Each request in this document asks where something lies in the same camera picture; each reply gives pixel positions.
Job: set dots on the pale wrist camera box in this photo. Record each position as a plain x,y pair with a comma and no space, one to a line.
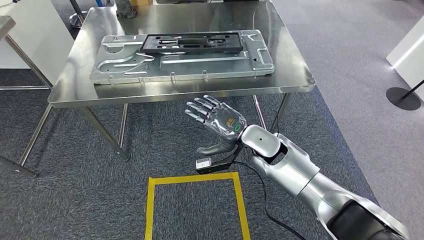
203,163

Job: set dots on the yellow floor tape square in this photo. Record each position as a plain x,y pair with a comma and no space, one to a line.
195,179

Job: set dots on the stainless steel workbench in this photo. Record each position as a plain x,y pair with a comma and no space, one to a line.
179,89

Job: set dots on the grooved aluminium plate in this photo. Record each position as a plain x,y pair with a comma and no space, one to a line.
182,68

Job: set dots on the white counter block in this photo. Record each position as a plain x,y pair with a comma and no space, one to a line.
410,56

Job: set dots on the black stanchion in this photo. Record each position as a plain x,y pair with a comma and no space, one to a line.
402,98

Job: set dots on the white partition panel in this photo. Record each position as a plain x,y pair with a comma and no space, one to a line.
36,36

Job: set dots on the chrome stanchion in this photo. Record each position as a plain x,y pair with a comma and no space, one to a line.
78,18

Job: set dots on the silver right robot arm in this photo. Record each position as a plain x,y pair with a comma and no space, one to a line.
298,169

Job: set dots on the stainless steel table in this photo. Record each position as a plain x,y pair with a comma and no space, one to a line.
6,24

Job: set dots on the black plastic plate holder part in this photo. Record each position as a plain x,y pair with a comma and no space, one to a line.
192,44

